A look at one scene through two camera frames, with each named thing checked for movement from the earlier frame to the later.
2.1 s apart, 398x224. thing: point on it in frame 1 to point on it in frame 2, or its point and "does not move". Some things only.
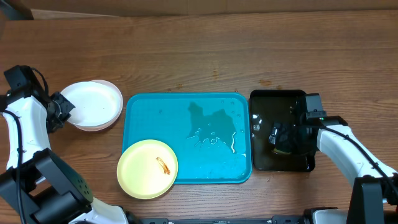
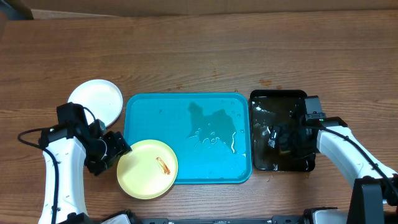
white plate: (98, 104) does not move
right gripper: (286, 140) does not move
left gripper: (69, 106) to (120, 147)
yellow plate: (147, 169) does not move
